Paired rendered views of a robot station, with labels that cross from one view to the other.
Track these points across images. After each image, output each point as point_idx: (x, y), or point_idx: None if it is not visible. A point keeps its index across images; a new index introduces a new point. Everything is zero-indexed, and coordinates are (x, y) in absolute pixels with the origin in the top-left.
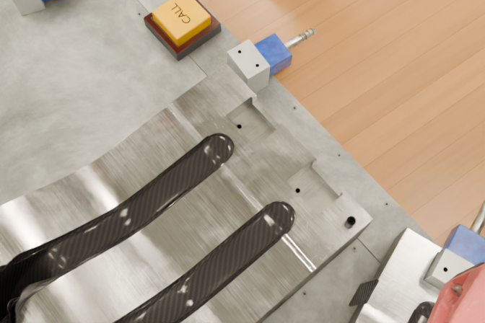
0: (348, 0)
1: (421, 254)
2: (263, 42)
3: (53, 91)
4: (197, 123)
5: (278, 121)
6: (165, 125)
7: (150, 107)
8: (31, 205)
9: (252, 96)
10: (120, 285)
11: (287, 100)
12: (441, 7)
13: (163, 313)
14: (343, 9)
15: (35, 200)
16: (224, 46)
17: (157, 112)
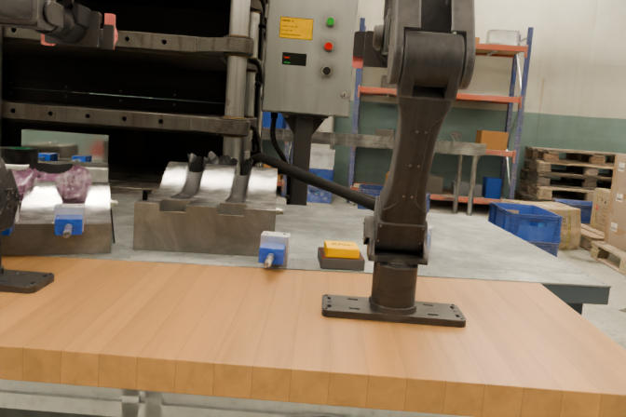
0: (277, 301)
1: (94, 221)
2: (282, 246)
3: (345, 240)
4: (254, 202)
5: (231, 259)
6: (266, 202)
7: (298, 247)
8: (270, 177)
9: (244, 208)
10: (214, 180)
11: (238, 263)
12: (200, 322)
13: (191, 185)
14: (272, 297)
15: (271, 179)
16: (307, 265)
17: (292, 247)
